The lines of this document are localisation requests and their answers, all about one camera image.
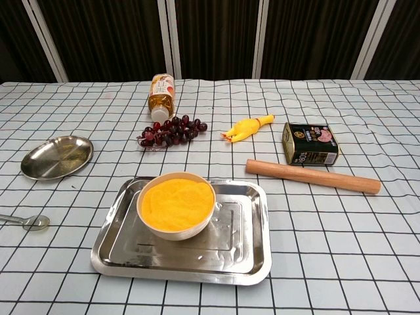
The metal spoon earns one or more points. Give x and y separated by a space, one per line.
36 222

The cream round bowl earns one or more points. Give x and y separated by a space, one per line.
177 235

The dark red grape bunch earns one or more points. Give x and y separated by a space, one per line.
177 129

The yellow rubber chicken toy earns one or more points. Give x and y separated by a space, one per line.
244 127

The yellow powder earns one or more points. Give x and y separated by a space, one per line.
177 205

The tea bottle with white cap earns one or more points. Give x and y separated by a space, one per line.
161 95

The rectangular steel tray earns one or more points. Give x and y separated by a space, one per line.
229 256

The black luncheon meat can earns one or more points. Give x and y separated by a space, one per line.
310 144

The wooden rolling pin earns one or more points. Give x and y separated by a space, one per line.
311 177

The dark folding screen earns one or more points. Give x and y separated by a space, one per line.
213 36

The white checked tablecloth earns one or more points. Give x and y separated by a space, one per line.
328 246

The round steel plate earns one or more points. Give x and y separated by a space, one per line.
55 159

